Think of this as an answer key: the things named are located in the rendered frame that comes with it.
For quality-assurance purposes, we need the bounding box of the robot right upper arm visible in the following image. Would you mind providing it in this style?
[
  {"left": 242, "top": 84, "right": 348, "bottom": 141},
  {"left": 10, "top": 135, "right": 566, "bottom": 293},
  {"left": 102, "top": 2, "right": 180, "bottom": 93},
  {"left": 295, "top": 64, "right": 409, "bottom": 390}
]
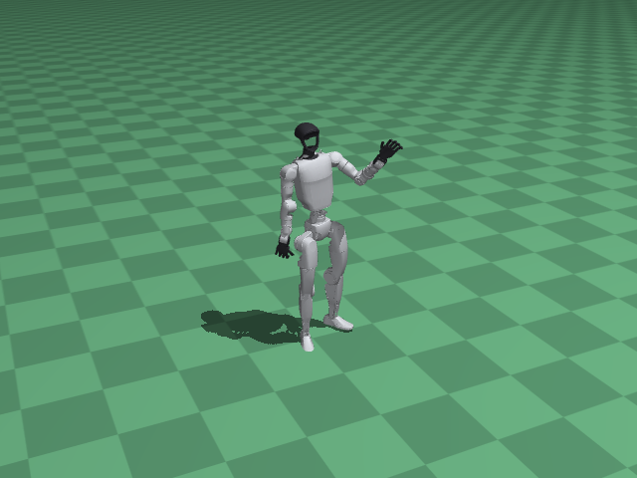
[{"left": 280, "top": 163, "right": 298, "bottom": 213}]

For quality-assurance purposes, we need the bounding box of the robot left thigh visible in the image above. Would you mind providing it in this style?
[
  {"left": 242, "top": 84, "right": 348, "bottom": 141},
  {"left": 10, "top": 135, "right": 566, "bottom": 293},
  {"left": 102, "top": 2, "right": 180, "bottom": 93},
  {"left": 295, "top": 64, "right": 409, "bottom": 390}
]
[{"left": 323, "top": 221, "right": 348, "bottom": 285}]

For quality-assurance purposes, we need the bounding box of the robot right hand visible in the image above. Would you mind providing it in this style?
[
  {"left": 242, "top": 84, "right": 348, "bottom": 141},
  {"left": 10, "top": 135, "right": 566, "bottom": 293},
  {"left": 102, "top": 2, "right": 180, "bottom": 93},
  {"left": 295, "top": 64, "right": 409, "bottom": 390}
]
[{"left": 275, "top": 235, "right": 294, "bottom": 259}]

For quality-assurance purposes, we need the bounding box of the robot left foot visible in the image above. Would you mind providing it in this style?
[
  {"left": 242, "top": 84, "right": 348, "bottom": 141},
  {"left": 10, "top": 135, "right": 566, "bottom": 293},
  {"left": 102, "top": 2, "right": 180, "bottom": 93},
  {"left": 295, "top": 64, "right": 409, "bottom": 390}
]
[{"left": 323, "top": 314, "right": 353, "bottom": 330}]

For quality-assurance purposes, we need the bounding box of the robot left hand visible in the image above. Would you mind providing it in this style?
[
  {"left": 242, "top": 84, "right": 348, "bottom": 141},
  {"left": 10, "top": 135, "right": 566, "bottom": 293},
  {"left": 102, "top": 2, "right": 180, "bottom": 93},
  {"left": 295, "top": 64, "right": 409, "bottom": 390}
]
[{"left": 373, "top": 139, "right": 403, "bottom": 166}]

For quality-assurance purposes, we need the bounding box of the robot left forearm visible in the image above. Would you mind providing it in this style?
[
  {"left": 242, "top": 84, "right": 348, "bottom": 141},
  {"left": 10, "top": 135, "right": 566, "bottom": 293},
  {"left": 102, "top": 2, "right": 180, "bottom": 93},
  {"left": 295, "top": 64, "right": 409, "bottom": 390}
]
[{"left": 362, "top": 160, "right": 384, "bottom": 180}]

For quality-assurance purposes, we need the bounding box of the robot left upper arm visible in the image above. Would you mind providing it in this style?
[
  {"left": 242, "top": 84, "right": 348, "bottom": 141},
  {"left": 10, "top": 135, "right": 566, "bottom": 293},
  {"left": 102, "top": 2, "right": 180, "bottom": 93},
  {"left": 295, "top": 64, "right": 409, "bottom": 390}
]
[{"left": 327, "top": 151, "right": 368, "bottom": 186}]

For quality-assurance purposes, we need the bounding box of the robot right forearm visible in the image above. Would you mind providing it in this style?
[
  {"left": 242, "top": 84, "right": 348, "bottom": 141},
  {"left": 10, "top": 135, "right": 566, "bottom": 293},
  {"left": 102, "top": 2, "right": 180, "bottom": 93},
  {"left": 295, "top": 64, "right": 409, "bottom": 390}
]
[{"left": 280, "top": 202, "right": 293, "bottom": 244}]

